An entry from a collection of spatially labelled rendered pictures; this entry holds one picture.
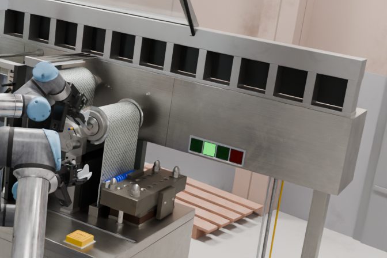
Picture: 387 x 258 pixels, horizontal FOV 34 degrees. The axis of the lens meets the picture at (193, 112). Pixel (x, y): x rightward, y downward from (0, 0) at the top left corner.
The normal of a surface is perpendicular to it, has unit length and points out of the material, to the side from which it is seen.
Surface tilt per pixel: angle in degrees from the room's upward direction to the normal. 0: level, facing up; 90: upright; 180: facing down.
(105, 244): 0
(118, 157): 90
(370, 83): 90
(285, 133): 90
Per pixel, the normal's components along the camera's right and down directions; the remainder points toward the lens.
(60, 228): 0.14, -0.96
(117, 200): -0.45, 0.14
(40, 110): 0.46, 0.27
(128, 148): 0.88, 0.22
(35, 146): 0.25, -0.36
